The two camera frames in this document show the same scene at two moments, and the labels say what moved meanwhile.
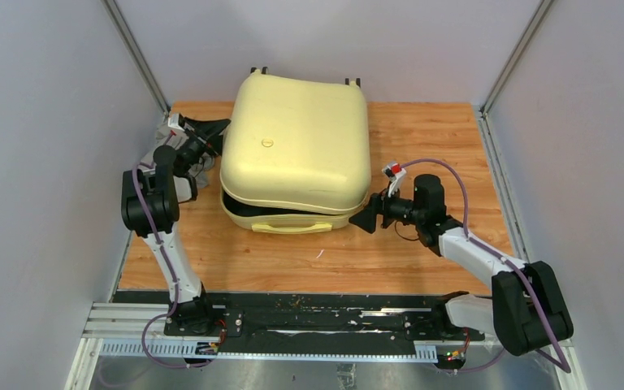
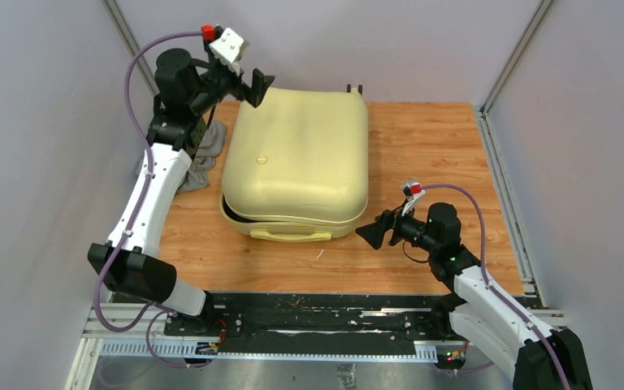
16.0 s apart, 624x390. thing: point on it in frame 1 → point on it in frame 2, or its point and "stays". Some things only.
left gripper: [210, 130] → [241, 91]
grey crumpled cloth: [199, 170] stays
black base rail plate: [303, 323] stays
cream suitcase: [296, 156] stays
